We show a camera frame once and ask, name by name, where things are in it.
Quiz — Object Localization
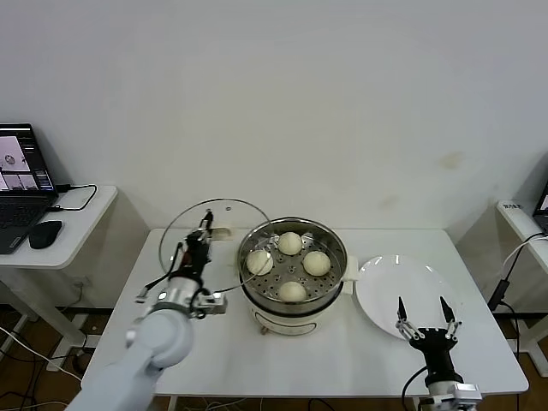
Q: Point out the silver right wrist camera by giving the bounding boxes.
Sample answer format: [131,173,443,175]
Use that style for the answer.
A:
[447,383,484,406]

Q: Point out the black laptop at picture edge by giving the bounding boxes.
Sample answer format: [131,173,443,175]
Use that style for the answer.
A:
[533,182,548,235]

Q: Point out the black computer mouse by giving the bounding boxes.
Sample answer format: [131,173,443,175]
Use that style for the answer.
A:
[28,220,64,250]

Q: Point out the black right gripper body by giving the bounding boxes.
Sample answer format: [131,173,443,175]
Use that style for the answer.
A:
[408,327,463,385]

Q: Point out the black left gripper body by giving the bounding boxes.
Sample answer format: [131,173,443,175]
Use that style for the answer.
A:
[170,230,215,282]

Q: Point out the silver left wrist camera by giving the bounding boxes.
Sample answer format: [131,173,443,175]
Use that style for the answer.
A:
[194,290,230,317]

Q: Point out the white round plate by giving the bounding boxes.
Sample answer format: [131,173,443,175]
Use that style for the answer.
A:
[354,254,458,343]

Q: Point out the round glass pot lid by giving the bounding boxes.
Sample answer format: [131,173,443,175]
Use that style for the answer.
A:
[158,197,275,296]

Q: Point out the black laptop with lit screen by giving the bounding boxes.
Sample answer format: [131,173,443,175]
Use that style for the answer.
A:
[0,123,61,255]

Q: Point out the white steamed baozi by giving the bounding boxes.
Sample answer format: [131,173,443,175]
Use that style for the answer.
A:
[247,250,275,276]
[277,230,303,256]
[278,281,307,304]
[302,250,331,276]

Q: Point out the cream electric cooking pot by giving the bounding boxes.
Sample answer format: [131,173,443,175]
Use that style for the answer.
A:
[225,247,360,337]

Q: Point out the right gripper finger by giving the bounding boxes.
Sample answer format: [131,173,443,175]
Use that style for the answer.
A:
[439,295,463,339]
[394,296,423,343]

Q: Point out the black laptop charging cable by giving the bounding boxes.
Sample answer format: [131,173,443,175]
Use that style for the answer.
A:
[47,183,99,213]

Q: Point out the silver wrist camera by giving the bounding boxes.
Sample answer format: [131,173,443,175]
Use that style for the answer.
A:
[194,290,230,317]
[447,383,484,406]

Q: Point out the black cable with power adapter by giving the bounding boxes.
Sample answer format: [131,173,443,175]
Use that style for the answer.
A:
[487,233,548,356]

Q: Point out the stainless steel steamer basket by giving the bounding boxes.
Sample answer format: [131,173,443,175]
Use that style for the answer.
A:
[237,217,348,303]

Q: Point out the white cable on floor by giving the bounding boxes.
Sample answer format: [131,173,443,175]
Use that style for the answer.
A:
[0,324,83,382]

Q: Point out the white cable on side table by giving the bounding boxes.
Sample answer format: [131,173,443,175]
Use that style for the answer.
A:
[503,237,548,266]

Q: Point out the white side table with mouse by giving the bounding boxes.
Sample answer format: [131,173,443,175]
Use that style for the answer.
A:
[0,184,120,356]

